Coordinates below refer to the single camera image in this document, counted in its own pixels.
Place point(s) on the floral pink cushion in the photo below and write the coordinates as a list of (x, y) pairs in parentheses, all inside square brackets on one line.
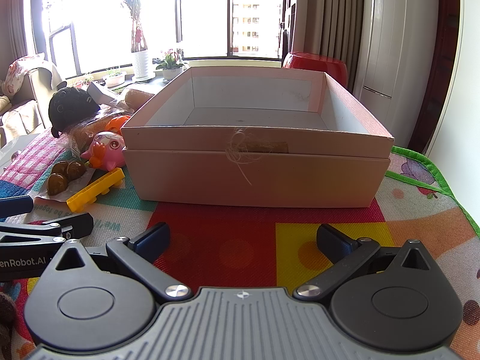
[(20, 75)]

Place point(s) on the clear packet of chestnuts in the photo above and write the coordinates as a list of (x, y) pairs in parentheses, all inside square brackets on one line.
[(60, 180)]

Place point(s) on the black stand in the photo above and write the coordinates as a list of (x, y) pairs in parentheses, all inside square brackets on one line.
[(285, 41)]

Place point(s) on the packaged bread loaf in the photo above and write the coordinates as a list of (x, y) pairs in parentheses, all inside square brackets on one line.
[(93, 125)]

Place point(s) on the grey-brown curtain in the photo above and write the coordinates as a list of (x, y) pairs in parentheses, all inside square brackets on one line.
[(337, 15)]

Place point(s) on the brown fuzzy cloth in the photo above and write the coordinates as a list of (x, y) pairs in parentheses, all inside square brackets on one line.
[(5, 318)]

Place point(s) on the colourful cartoon play mat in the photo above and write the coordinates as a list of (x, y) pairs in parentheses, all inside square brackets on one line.
[(412, 213)]

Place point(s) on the white paper carton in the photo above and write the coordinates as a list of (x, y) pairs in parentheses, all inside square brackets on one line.
[(101, 93)]

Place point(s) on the orange plastic toy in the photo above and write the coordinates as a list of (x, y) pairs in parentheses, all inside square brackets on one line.
[(114, 123)]

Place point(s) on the flowering potted plant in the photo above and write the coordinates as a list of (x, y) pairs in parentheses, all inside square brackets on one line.
[(171, 65)]

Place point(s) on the beige armchair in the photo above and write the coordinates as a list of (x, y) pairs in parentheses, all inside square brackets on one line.
[(33, 97)]

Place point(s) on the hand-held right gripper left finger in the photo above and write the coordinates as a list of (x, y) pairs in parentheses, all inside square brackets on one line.
[(152, 240)]

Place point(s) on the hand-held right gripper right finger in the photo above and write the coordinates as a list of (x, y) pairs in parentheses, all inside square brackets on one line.
[(333, 243)]

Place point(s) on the pink bird toy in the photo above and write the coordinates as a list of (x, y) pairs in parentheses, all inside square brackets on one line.
[(107, 149)]

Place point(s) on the packaged bread roll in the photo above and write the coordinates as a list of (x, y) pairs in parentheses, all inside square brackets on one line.
[(138, 97)]

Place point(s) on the red bag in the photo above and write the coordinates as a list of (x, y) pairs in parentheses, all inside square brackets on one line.
[(318, 63)]

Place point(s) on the tall plant in white pot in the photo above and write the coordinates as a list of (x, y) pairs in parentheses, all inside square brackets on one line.
[(141, 63)]

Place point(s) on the pink cardboard box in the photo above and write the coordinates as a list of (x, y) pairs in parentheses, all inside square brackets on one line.
[(262, 176)]

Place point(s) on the black plush toy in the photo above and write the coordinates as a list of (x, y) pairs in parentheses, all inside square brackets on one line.
[(71, 107)]

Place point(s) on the white standing air conditioner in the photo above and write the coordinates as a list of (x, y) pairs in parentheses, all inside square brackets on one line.
[(393, 63)]

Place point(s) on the small pink planter bowl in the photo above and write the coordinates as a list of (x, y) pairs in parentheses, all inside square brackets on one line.
[(114, 78)]

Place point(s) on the yellow toy brick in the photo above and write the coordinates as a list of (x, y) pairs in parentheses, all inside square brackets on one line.
[(93, 191)]

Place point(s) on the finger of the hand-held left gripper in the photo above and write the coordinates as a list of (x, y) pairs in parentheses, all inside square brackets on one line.
[(17, 205), (77, 225)]

